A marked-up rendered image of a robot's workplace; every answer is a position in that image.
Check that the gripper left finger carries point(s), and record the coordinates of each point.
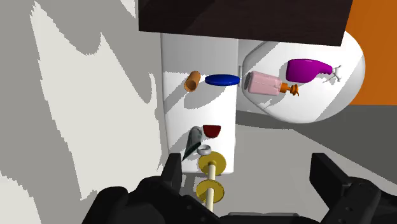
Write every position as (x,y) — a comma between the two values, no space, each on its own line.
(145,201)

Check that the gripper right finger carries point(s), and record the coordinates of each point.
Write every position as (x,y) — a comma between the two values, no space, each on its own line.
(353,198)

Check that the yellow dumbbell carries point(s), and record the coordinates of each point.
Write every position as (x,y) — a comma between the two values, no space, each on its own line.
(211,175)

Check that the small white bowl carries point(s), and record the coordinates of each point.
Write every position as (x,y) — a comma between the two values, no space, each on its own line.
(204,150)

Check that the grey green cone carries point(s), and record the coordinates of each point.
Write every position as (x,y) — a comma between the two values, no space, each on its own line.
(193,138)

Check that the dark red bowl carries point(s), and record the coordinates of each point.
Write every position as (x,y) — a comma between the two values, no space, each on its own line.
(211,131)

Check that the orange cup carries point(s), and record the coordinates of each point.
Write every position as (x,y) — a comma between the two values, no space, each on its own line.
(192,81)

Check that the purple spray bottle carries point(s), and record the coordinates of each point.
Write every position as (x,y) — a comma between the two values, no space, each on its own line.
(302,70)

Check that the blue plate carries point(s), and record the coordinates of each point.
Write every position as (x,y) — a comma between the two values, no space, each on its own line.
(222,80)

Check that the pink pump soap bottle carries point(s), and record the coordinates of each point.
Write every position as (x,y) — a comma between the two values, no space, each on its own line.
(263,83)

